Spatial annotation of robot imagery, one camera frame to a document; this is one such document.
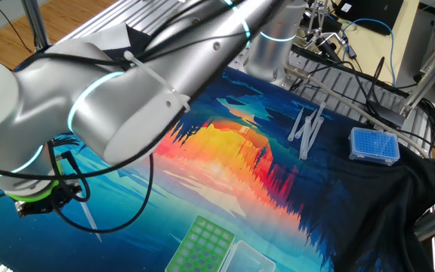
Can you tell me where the landscape print cloth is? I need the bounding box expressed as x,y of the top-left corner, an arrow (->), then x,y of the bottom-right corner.
0,22 -> 435,272

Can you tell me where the white cable tie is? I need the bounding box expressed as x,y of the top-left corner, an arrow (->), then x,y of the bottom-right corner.
123,51 -> 191,113

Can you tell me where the blue pipette tip box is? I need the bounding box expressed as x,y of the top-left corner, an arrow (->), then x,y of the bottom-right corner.
348,126 -> 401,167

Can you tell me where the silver clamp stand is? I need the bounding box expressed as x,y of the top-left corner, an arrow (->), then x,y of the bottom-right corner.
303,0 -> 341,50

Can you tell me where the black box white label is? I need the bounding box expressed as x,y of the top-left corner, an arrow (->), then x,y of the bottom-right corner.
334,0 -> 406,37

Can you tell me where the beige desk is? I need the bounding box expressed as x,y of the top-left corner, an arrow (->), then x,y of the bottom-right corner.
329,0 -> 421,90

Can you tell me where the clear plastic container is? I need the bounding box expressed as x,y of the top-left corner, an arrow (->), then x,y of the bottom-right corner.
219,240 -> 277,272

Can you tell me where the clear large pipette tip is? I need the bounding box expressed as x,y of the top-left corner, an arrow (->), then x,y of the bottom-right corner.
310,100 -> 327,131
295,109 -> 319,140
77,196 -> 103,243
287,107 -> 305,143
302,116 -> 325,160
299,116 -> 313,160

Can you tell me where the white cabinet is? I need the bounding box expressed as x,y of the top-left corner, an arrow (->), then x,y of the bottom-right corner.
394,0 -> 435,125

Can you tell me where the black camera cable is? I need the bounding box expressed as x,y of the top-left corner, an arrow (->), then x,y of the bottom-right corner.
0,0 -> 290,234

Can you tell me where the black cable bundle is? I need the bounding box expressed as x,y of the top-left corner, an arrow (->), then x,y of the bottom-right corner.
288,45 -> 435,159

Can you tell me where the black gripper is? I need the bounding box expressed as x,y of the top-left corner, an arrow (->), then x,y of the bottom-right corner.
14,181 -> 85,219

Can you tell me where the blue cable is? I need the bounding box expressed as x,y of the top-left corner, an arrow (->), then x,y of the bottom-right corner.
340,17 -> 398,88

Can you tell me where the green top pipette tip holder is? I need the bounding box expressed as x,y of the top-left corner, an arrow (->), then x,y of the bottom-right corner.
164,215 -> 236,272

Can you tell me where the black power adapter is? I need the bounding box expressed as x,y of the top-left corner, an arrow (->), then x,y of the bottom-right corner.
368,100 -> 407,128

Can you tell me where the green wrist flange ring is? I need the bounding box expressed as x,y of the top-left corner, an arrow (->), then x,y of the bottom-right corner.
5,165 -> 64,203

